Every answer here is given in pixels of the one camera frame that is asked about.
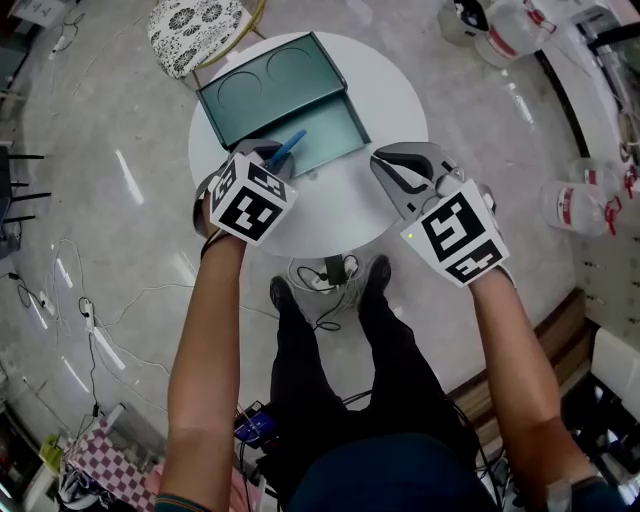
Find purple white checkered cloth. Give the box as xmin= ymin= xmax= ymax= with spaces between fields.
xmin=59 ymin=419 xmax=161 ymax=512

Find person's left black shoe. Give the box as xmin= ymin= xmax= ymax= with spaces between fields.
xmin=269 ymin=275 xmax=299 ymax=321

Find grey metal lockers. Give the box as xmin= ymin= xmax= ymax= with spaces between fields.
xmin=574 ymin=239 xmax=640 ymax=331

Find person's teal shirt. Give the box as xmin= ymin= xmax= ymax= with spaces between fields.
xmin=154 ymin=432 xmax=631 ymax=512

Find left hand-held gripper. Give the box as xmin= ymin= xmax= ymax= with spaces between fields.
xmin=208 ymin=139 xmax=300 ymax=246

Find brown wooden platform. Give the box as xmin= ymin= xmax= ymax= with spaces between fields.
xmin=449 ymin=287 xmax=601 ymax=441

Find round white side table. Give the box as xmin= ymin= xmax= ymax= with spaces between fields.
xmin=188 ymin=30 xmax=430 ymax=261

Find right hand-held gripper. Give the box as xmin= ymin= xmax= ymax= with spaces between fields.
xmin=370 ymin=141 xmax=511 ymax=289

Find gold wire chair patterned cushion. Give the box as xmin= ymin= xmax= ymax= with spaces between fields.
xmin=147 ymin=0 xmax=269 ymax=81

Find grey trash bin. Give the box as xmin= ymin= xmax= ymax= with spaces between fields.
xmin=438 ymin=0 xmax=489 ymax=47

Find clear water jug red label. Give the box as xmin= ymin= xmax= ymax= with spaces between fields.
xmin=474 ymin=0 xmax=544 ymax=69
xmin=569 ymin=157 xmax=640 ymax=201
xmin=539 ymin=179 xmax=624 ymax=237

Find person's black trousers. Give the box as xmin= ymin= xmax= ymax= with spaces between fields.
xmin=269 ymin=279 xmax=476 ymax=471

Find green metal box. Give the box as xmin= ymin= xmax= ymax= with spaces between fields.
xmin=195 ymin=30 xmax=372 ymax=179

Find white plastic container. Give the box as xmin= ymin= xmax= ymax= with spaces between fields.
xmin=592 ymin=327 xmax=640 ymax=401

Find person's right forearm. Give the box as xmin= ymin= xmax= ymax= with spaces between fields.
xmin=467 ymin=267 xmax=601 ymax=501

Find person's left forearm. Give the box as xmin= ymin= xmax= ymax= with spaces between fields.
xmin=155 ymin=232 xmax=249 ymax=506

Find small blue-screen device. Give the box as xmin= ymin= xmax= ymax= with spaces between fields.
xmin=234 ymin=399 xmax=279 ymax=449

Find person's black shoe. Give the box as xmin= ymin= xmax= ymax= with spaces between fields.
xmin=269 ymin=275 xmax=299 ymax=321
xmin=359 ymin=254 xmax=393 ymax=301

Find black power cable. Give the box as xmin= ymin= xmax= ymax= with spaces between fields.
xmin=297 ymin=254 xmax=361 ymax=332

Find black folding chair blue seat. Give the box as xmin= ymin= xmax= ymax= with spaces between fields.
xmin=0 ymin=144 xmax=54 ymax=261

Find person's right black shoe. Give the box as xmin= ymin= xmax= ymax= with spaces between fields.
xmin=359 ymin=254 xmax=393 ymax=301

